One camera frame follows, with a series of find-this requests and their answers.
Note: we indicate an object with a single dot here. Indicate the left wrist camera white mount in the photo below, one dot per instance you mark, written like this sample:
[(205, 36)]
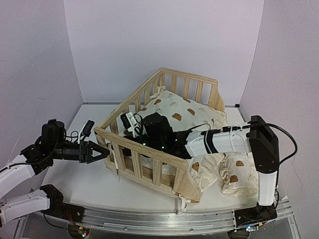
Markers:
[(85, 131)]

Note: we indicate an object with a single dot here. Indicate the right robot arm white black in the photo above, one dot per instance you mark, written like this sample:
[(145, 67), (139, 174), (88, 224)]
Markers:
[(254, 137)]

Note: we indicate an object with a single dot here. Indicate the wooden pet bed frame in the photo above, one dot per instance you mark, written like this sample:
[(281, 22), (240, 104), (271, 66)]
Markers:
[(150, 167)]

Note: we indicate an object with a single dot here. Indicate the small bear print pillow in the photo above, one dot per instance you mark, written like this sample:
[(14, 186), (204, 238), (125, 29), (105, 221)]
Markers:
[(238, 173)]

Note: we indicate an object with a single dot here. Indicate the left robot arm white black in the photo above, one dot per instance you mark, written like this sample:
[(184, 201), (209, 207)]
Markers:
[(11, 176)]

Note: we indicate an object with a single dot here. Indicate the bear print cream cushion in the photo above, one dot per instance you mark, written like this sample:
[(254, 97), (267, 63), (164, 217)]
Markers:
[(182, 114)]

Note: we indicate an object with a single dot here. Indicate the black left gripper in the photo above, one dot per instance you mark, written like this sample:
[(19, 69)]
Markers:
[(84, 150)]

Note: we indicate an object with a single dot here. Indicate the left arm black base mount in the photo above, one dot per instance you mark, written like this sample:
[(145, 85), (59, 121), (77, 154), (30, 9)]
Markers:
[(58, 208)]

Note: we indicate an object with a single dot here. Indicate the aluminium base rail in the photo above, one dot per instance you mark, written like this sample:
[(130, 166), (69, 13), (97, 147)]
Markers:
[(133, 210)]

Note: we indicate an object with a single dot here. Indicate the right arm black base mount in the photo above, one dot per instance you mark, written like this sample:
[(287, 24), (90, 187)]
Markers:
[(254, 215)]

